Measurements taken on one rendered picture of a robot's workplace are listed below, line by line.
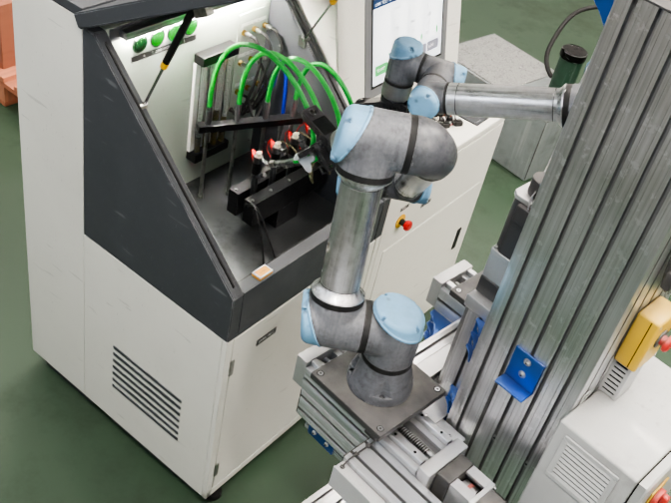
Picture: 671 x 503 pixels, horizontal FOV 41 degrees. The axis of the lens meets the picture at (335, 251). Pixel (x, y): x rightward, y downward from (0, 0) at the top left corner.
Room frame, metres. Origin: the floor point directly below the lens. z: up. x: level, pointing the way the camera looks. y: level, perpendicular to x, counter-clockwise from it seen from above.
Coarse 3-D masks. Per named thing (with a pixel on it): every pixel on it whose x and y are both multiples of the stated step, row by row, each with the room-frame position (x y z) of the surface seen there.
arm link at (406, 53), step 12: (408, 36) 2.04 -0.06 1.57; (396, 48) 1.98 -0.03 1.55; (408, 48) 1.98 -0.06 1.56; (420, 48) 2.00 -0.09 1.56; (396, 60) 1.98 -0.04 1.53; (408, 60) 1.98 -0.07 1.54; (420, 60) 1.98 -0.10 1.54; (396, 72) 1.98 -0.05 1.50; (408, 72) 1.97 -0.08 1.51; (396, 84) 1.97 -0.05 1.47; (408, 84) 1.98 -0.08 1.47
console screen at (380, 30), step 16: (368, 0) 2.53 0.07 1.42; (384, 0) 2.60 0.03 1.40; (400, 0) 2.67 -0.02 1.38; (416, 0) 2.75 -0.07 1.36; (432, 0) 2.83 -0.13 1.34; (368, 16) 2.52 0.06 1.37; (384, 16) 2.59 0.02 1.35; (400, 16) 2.67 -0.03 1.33; (416, 16) 2.74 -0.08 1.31; (432, 16) 2.82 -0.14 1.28; (368, 32) 2.52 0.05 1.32; (384, 32) 2.59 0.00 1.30; (400, 32) 2.66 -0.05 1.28; (416, 32) 2.74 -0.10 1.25; (432, 32) 2.82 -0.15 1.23; (368, 48) 2.51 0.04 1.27; (384, 48) 2.58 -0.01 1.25; (432, 48) 2.82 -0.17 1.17; (368, 64) 2.51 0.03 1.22; (384, 64) 2.58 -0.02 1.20; (368, 80) 2.50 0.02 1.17; (368, 96) 2.50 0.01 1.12
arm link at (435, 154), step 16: (432, 128) 1.46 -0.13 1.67; (416, 144) 1.43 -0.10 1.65; (432, 144) 1.44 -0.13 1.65; (448, 144) 1.47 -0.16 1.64; (416, 160) 1.42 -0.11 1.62; (432, 160) 1.43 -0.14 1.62; (448, 160) 1.46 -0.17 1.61; (400, 176) 1.63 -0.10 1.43; (416, 176) 1.45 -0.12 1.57; (432, 176) 1.45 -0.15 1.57; (384, 192) 1.71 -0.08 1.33; (400, 192) 1.68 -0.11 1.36; (416, 192) 1.64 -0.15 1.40
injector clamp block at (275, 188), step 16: (288, 176) 2.17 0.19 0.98; (304, 176) 2.19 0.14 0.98; (320, 176) 2.26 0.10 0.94; (240, 192) 2.04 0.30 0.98; (272, 192) 2.08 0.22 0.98; (288, 192) 2.13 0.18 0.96; (304, 192) 2.20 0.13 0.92; (240, 208) 2.04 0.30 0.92; (272, 208) 2.07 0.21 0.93; (288, 208) 2.14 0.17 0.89; (272, 224) 2.11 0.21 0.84
